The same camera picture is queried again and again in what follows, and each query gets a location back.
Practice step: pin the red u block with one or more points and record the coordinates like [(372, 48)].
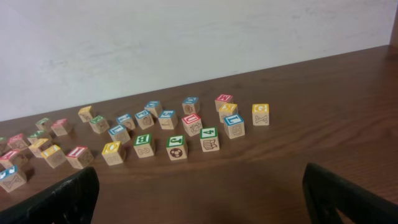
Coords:
[(61, 127), (192, 124)]

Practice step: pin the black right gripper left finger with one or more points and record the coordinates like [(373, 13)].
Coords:
[(71, 200)]

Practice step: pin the yellow o block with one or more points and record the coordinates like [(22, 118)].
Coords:
[(113, 153), (39, 146)]

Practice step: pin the blue L block right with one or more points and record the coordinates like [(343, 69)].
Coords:
[(234, 126)]

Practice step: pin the green j block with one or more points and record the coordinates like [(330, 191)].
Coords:
[(177, 148), (45, 124)]

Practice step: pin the blue P block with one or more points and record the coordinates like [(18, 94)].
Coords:
[(144, 119)]

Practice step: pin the green 4 block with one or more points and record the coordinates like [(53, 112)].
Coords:
[(209, 139)]

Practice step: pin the blue 2 block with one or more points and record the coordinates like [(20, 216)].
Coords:
[(127, 121)]

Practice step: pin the blue 5 block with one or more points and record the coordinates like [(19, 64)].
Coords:
[(168, 119)]

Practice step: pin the red U block right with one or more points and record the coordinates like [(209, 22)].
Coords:
[(192, 124)]

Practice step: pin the green R block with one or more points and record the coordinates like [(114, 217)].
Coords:
[(99, 124)]

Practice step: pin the red U block left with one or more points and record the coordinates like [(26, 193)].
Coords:
[(61, 127)]

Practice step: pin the blue L block left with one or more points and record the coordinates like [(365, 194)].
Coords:
[(12, 178)]

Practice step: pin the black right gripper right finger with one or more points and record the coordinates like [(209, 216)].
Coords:
[(326, 194)]

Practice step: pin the red I block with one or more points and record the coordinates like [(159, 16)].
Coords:
[(80, 157)]

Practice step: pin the blue l block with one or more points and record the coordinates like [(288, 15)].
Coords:
[(234, 126), (12, 178)]

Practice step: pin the red M block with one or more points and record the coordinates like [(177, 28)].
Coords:
[(223, 99)]

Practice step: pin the yellow top block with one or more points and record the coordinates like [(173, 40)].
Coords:
[(86, 114)]

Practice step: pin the green Z block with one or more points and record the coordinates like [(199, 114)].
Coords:
[(38, 135)]

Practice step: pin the blue D block pale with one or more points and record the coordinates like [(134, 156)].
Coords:
[(191, 105)]

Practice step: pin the green B block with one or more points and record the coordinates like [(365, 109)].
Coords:
[(144, 146)]

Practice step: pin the red A block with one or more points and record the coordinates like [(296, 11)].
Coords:
[(13, 158)]

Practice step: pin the blue 1 block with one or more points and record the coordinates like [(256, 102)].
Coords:
[(119, 133)]

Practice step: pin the red E block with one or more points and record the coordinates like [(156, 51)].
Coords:
[(18, 142)]

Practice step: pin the yellow G block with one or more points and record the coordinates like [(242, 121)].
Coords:
[(260, 114)]

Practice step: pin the yellow block beside M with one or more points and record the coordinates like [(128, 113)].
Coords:
[(227, 109)]

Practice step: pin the yellow W block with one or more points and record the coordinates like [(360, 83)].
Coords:
[(54, 156)]

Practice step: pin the green J block left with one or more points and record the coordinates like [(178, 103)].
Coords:
[(45, 124)]

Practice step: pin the green J block right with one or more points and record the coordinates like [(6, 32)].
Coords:
[(177, 148)]

